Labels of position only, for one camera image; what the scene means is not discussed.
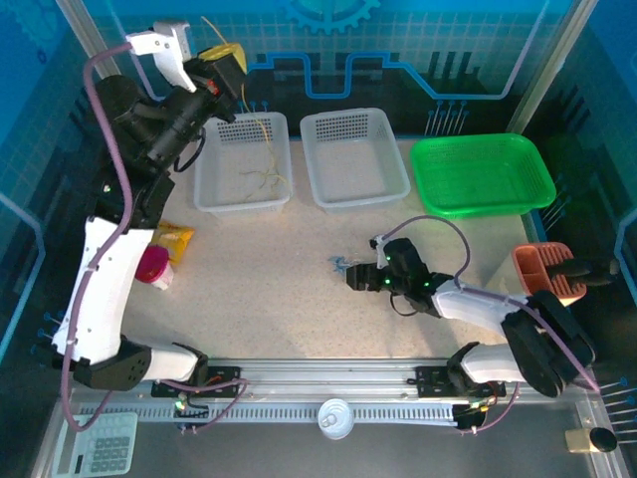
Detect thin yellow cable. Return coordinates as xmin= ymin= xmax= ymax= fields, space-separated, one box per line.
xmin=200 ymin=15 xmax=293 ymax=203

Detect yellow snack bag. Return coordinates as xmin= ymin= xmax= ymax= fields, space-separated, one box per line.
xmin=151 ymin=222 xmax=196 ymax=265

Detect white perforated plastic basket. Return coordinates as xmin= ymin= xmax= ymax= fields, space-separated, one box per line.
xmin=193 ymin=112 xmax=293 ymax=215
xmin=300 ymin=108 xmax=412 ymax=210

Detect green perforated plastic basket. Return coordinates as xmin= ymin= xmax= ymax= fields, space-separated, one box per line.
xmin=409 ymin=132 xmax=557 ymax=220

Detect orange ribbed plastic holder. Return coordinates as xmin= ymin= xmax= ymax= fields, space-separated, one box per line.
xmin=512 ymin=242 xmax=588 ymax=309

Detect beige block with black cylinder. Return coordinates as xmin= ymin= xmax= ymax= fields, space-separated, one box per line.
xmin=564 ymin=426 xmax=618 ymax=454

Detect white desk calculator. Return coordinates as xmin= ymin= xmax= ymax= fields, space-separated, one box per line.
xmin=52 ymin=411 xmax=139 ymax=478

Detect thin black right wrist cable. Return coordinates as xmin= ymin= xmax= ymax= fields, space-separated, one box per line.
xmin=389 ymin=293 xmax=422 ymax=319

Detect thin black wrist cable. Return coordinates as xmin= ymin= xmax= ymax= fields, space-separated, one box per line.
xmin=389 ymin=293 xmax=422 ymax=319
xmin=173 ymin=127 xmax=208 ymax=173

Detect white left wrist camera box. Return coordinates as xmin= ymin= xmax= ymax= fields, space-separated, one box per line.
xmin=123 ymin=19 xmax=198 ymax=95

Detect lilac right arm cable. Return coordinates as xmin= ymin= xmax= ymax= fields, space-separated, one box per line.
xmin=380 ymin=214 xmax=601 ymax=437

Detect lilac arm cable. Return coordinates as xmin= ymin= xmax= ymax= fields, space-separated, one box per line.
xmin=59 ymin=42 xmax=250 ymax=434
xmin=380 ymin=214 xmax=601 ymax=437

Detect thin black left wrist cable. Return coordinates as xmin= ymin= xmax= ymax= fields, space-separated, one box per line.
xmin=173 ymin=127 xmax=208 ymax=173

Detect lilac left arm cable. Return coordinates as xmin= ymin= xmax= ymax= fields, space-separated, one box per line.
xmin=59 ymin=42 xmax=250 ymax=434

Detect aluminium frame post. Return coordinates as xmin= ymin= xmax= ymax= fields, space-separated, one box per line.
xmin=505 ymin=0 xmax=586 ymax=135
xmin=53 ymin=0 xmax=125 ymax=81

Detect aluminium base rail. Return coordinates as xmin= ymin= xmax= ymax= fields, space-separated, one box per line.
xmin=151 ymin=357 xmax=507 ymax=399

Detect black handled tool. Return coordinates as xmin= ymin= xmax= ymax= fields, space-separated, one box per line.
xmin=546 ymin=257 xmax=622 ymax=289

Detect white slotted cable duct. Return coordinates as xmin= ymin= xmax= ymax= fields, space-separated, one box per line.
xmin=79 ymin=400 xmax=464 ymax=424

